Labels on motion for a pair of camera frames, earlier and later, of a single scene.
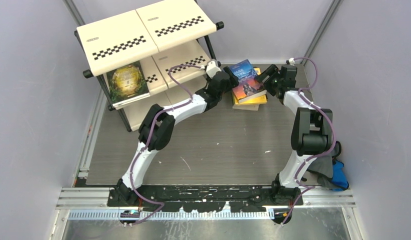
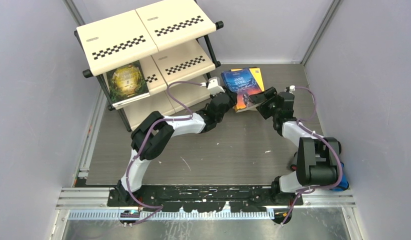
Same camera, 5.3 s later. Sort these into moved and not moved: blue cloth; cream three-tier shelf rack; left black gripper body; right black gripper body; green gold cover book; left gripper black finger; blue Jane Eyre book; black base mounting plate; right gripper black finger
Moved: left black gripper body; left gripper black finger; blue Jane Eyre book; right black gripper body; right gripper black finger
Not moved: blue cloth; cream three-tier shelf rack; green gold cover book; black base mounting plate
